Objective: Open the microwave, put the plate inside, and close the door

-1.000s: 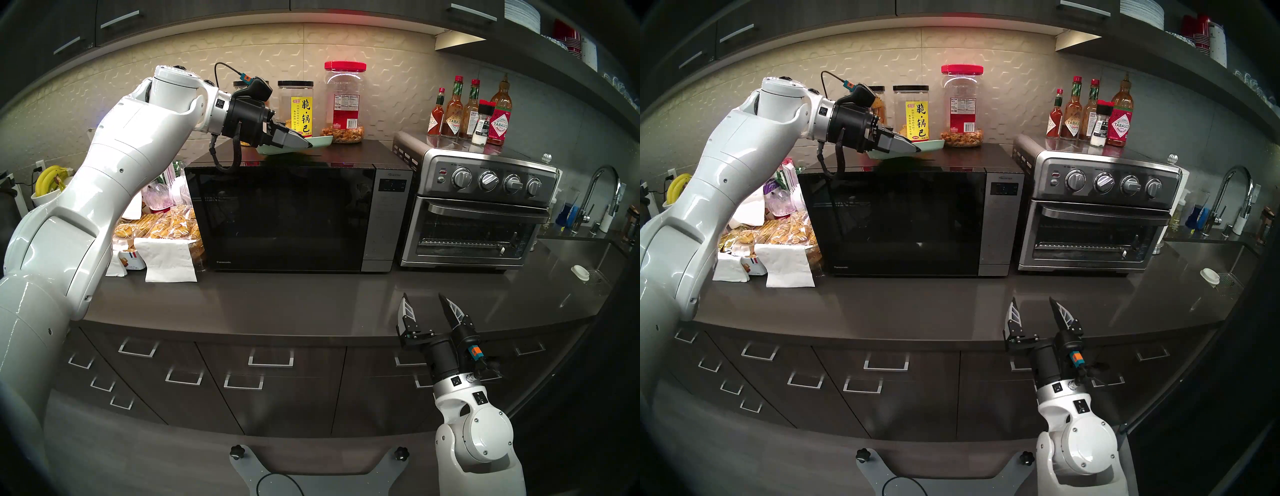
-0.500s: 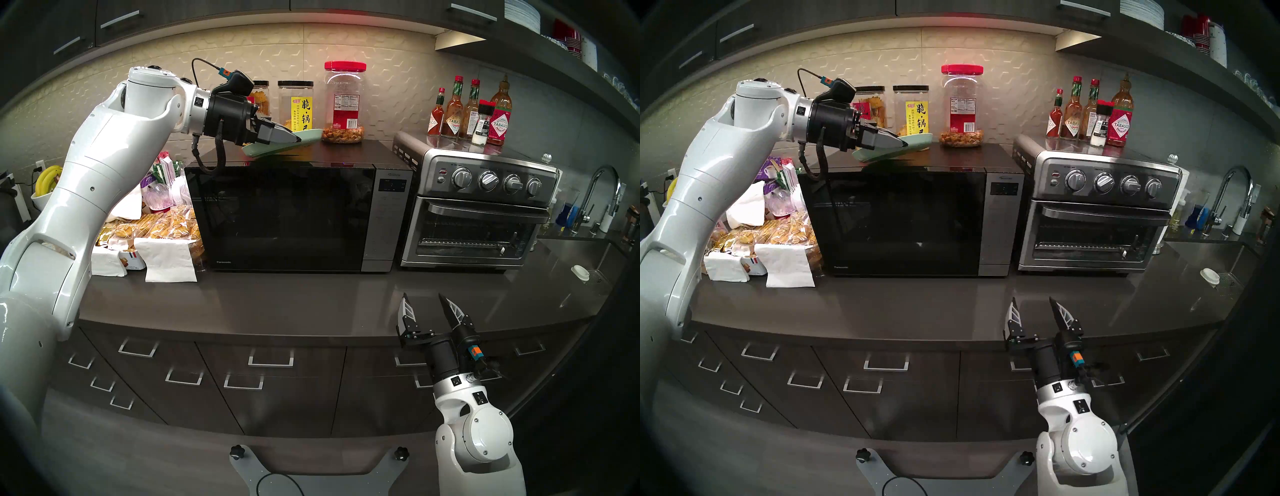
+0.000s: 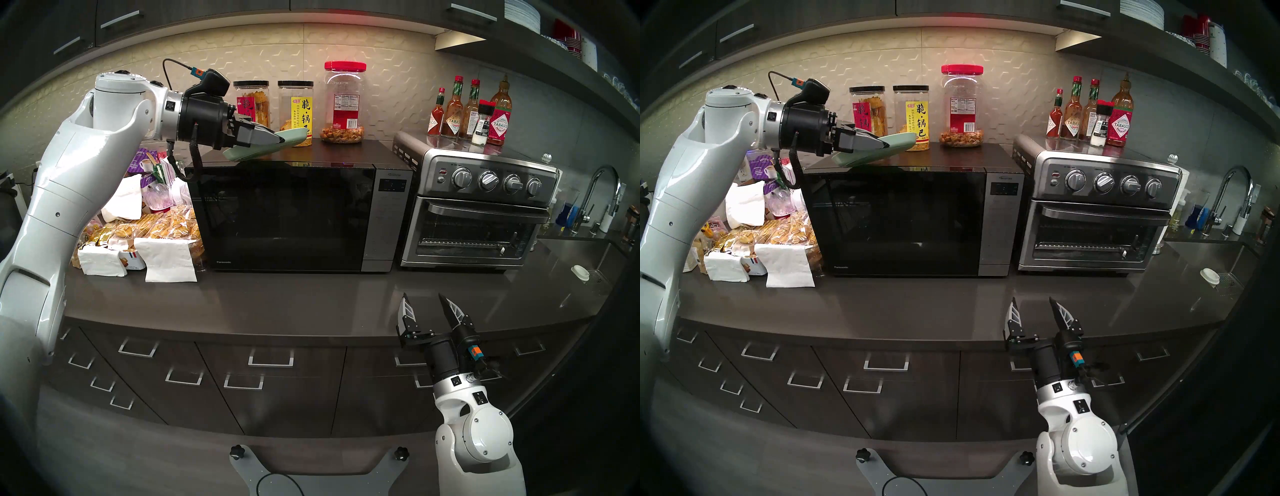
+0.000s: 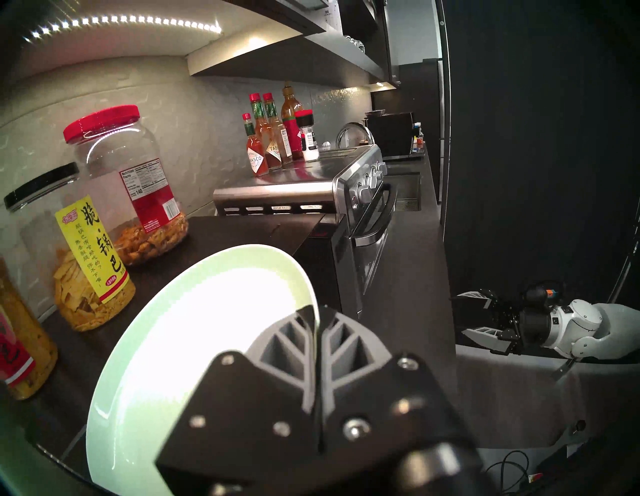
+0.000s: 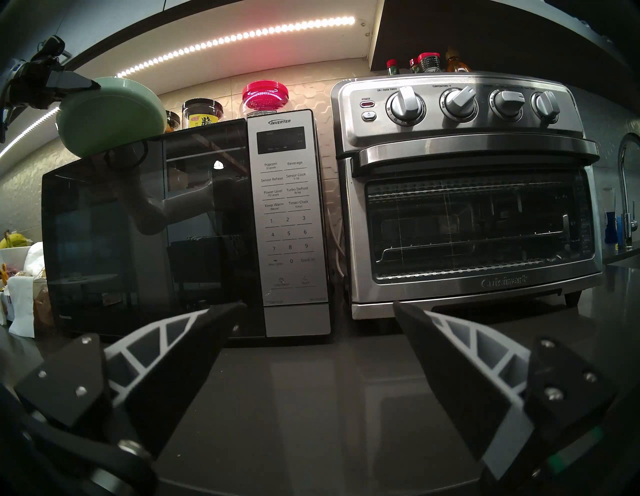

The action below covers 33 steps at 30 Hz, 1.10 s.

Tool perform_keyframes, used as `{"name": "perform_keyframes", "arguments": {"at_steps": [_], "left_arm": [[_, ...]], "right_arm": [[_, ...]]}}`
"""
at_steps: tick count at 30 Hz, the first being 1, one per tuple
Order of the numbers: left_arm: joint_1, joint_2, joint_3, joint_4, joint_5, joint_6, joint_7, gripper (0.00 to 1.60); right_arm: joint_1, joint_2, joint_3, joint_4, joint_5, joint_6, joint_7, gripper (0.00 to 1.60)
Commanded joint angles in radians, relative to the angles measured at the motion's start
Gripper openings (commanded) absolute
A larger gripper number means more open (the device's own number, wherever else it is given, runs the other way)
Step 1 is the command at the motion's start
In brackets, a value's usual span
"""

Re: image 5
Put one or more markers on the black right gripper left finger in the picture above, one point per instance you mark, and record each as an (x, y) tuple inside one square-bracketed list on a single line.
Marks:
[(165, 380)]

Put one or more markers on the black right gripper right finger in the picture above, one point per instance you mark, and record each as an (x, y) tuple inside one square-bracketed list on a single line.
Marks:
[(460, 380)]

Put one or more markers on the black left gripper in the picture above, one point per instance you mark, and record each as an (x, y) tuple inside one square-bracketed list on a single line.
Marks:
[(25, 82)]

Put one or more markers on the light green plate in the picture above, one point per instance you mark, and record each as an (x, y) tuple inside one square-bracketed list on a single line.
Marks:
[(115, 120)]

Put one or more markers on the black microwave oven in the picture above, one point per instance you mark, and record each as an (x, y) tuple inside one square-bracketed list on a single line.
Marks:
[(125, 260)]

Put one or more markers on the snack jar pink label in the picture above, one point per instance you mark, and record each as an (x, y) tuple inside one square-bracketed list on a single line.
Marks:
[(172, 121)]

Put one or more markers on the snack jar yellow label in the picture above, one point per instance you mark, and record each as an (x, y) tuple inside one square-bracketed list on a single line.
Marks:
[(202, 112)]

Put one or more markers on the stainless steel toaster oven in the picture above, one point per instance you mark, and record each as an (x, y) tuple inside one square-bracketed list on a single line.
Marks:
[(475, 228)]

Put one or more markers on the large white draped napkin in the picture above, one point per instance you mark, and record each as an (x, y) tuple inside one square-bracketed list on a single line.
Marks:
[(22, 309)]

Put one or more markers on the yellow banana bunch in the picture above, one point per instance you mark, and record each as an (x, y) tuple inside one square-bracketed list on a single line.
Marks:
[(15, 240)]

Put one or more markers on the white paper bag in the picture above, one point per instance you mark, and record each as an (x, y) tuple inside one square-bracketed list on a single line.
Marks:
[(35, 259)]

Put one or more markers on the LED light strip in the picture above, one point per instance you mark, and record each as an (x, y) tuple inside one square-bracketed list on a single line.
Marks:
[(250, 35)]

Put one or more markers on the clear jar red lid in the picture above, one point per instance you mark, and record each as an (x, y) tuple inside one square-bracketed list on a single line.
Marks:
[(265, 95)]

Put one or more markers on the blue dish brush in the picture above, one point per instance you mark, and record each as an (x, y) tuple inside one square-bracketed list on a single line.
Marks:
[(611, 229)]

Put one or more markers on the chrome kitchen faucet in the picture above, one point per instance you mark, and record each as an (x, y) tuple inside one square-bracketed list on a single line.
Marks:
[(622, 198)]

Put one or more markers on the green sauce bottle white label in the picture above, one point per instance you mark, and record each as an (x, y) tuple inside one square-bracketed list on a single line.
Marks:
[(414, 65)]

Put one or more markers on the pepper shaker red cap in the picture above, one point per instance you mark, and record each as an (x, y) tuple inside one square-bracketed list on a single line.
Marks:
[(430, 62)]

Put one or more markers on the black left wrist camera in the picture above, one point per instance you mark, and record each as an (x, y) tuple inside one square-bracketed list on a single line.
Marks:
[(47, 49)]

